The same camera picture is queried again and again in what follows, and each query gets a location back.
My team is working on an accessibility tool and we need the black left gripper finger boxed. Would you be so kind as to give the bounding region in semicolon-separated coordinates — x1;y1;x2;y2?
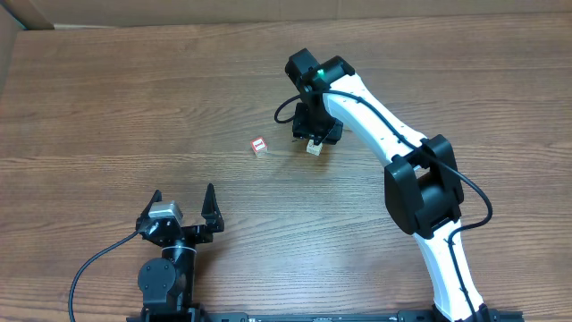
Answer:
201;183;224;233
139;190;163;220

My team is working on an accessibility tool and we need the plain cream wooden block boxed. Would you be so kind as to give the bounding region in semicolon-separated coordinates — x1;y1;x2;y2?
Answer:
306;140;323;157

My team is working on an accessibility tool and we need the red letter wooden block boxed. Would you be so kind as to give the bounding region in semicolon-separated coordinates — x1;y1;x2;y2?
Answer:
250;137;268;157

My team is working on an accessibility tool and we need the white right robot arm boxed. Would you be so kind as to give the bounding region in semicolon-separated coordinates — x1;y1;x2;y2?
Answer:
285;49;490;321

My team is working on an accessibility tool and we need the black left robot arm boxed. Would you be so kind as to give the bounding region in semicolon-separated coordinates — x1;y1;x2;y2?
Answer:
136;184;224;321

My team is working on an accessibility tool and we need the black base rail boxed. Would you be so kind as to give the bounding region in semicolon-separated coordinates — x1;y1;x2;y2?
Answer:
126;308;526;322

